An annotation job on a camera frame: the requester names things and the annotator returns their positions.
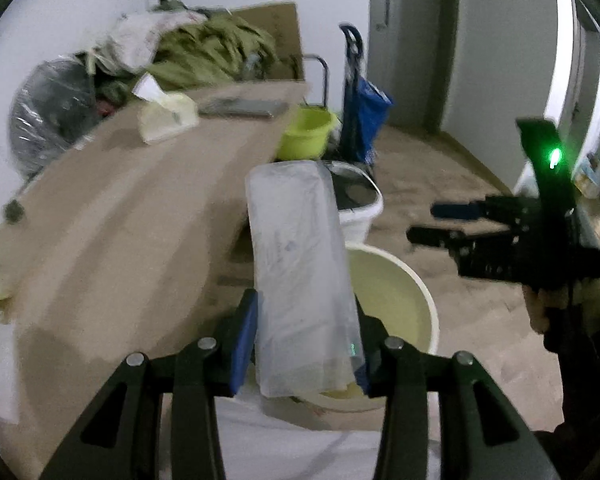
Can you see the black metal chair frame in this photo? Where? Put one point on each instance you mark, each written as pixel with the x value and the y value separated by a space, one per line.
pixel 324 80

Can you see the small dark scrap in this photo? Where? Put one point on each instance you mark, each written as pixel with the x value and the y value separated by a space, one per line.
pixel 14 211

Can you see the white rice cooker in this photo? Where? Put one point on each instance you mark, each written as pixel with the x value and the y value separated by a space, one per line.
pixel 357 205

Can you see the bright glass door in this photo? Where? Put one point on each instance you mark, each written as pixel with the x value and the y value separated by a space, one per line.
pixel 590 85

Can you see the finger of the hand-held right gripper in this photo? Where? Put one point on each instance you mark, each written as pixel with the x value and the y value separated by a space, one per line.
pixel 460 209
pixel 435 237

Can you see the person's right forearm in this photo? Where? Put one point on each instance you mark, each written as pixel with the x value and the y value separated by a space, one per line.
pixel 587 390

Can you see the smartphone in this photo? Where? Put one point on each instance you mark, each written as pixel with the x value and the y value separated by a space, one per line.
pixel 242 107

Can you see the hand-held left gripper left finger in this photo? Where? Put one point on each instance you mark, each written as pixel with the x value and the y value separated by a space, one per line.
pixel 242 345

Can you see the clear plastic sleeve packet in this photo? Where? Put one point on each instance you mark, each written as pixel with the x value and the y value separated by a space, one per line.
pixel 300 270

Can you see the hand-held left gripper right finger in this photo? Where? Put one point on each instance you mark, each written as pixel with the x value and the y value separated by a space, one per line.
pixel 376 342

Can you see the olive green cloth pile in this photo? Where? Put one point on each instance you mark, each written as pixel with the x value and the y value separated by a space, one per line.
pixel 215 52

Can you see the pale yellow bucket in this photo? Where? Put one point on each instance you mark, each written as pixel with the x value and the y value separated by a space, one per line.
pixel 395 290

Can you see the grey door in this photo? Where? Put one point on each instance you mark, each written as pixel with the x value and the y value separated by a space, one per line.
pixel 410 45

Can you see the yellow tissue pack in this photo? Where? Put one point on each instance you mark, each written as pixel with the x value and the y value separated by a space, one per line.
pixel 167 117

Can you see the white plastic bag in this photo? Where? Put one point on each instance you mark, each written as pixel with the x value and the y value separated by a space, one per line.
pixel 140 40

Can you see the fan wrapped in plastic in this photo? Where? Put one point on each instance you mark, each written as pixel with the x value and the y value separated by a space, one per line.
pixel 50 110

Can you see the grey cloth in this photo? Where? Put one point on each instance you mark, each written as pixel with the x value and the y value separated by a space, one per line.
pixel 300 445

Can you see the person's right hand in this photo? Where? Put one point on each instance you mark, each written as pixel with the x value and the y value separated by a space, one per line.
pixel 536 310

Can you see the green plastic basin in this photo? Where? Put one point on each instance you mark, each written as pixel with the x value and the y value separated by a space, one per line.
pixel 305 132

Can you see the blue shopping trolley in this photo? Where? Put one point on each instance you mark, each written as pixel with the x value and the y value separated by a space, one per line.
pixel 365 110

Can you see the brown cardboard sheet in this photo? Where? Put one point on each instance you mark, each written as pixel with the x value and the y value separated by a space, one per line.
pixel 280 35

